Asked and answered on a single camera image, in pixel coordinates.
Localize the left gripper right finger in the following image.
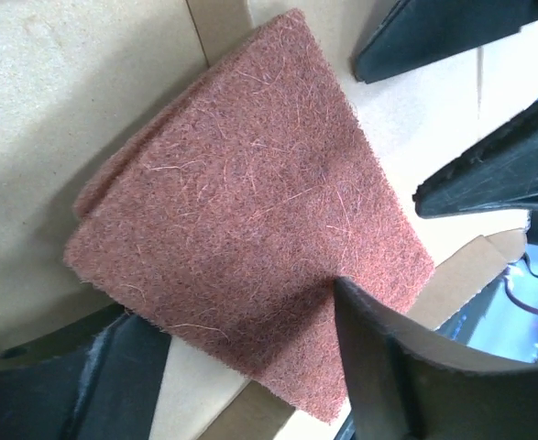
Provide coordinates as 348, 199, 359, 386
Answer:
334, 278, 538, 439

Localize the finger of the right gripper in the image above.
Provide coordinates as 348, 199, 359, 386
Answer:
412, 99, 538, 218
352, 0, 538, 83

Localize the brown cardboard express box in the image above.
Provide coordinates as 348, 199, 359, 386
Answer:
0, 0, 538, 440

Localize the reddish brown scouring pad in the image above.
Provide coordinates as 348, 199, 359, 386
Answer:
64, 9, 434, 422

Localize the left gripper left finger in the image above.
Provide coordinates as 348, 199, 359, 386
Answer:
0, 304, 171, 439

